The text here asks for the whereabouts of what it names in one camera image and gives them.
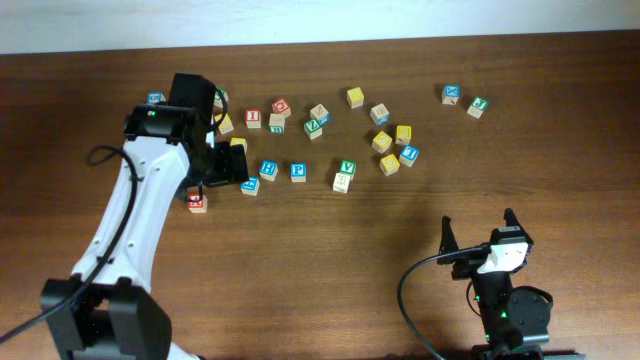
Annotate blue letter I block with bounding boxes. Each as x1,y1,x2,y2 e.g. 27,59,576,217
399,145,420,167

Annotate yellow block right upper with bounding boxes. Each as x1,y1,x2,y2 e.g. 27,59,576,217
395,125,412,145

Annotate green letter V block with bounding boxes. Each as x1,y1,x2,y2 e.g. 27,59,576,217
339,160,357,179

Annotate green letter Z block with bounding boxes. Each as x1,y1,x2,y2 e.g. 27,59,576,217
304,119,322,140

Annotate green letter L block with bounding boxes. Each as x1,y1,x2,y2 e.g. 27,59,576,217
214,88,229,108

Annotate plain carved wooden block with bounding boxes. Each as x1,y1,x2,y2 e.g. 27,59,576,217
332,173,351,193

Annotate yellow block right left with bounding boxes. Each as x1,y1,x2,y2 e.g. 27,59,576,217
372,131,393,154

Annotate blue letter H block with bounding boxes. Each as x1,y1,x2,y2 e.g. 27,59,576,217
259,160,278,181

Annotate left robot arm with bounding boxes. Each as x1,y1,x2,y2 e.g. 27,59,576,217
40,73,249,359

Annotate green side wooden block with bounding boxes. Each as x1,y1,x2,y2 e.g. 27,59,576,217
269,113,286,134

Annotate green letter J block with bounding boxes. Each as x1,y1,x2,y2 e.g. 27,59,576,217
467,97,489,119

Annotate red letter C block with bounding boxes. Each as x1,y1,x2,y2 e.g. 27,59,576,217
272,98,291,118

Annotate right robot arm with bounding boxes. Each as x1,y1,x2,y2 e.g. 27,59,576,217
437,208,586,359

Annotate yellow block right pair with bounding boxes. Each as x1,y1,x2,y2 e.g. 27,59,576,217
214,114,234,134

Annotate yellow block centre left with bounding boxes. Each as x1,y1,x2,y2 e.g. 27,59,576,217
230,137,248,153

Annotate blue letter X block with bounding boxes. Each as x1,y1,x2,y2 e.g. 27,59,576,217
442,84,461,105

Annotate red letter I block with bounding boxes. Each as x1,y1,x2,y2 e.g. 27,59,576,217
245,109,262,129

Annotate red letter A block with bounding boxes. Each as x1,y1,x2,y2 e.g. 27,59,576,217
187,194,208,214

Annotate blue block lower left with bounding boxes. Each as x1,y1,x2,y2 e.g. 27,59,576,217
241,176,260,196

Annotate yellow block top centre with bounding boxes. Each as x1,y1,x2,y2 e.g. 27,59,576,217
347,87,365,109

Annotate blue letter P block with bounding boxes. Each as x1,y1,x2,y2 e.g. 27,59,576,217
290,163,307,183

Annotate blue block far left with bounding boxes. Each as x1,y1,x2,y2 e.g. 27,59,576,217
146,92,166,104

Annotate yellow block right lower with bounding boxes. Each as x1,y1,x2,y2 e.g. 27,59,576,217
379,154,400,176

